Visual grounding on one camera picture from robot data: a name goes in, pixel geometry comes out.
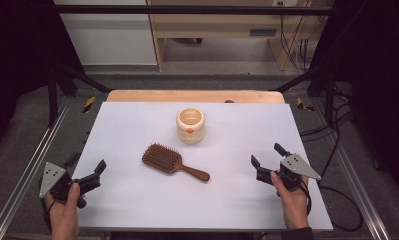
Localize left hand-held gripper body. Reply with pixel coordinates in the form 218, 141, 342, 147
38, 161, 102, 210

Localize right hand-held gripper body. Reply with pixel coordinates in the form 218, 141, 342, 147
256, 153, 322, 193

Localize brown wooden hairbrush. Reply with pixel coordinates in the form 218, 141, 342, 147
141, 142, 211, 183

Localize cream ceramic cup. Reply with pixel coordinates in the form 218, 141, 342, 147
175, 107, 207, 145

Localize person's right hand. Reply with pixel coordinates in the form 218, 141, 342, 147
270, 171, 311, 231

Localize person's left hand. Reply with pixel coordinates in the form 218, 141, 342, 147
45, 182, 81, 240

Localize yellow black tape marker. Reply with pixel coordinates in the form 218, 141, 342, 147
82, 96, 97, 114
296, 97, 316, 113

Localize black curtain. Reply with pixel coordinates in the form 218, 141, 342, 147
0, 0, 85, 151
309, 0, 399, 203

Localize white cabinet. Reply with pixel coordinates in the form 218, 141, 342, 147
53, 0, 158, 66

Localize light wooden desk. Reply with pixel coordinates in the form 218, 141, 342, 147
146, 0, 335, 72

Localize aluminium floor rail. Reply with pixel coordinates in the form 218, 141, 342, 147
311, 98, 392, 240
0, 96, 72, 240

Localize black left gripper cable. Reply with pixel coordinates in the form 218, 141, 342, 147
41, 199, 56, 232

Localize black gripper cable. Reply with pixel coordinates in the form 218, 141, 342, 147
300, 179, 365, 233
41, 199, 56, 232

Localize black floor cables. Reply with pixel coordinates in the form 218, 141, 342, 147
299, 84, 355, 183

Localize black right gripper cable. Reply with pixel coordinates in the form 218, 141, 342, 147
300, 179, 365, 233

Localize black diagonal frame brace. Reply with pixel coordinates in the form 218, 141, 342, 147
269, 64, 337, 126
46, 63, 112, 128

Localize bundle of cables under desk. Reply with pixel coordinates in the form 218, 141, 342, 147
277, 0, 323, 73

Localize black horizontal frame bar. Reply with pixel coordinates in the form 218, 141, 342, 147
53, 4, 338, 16

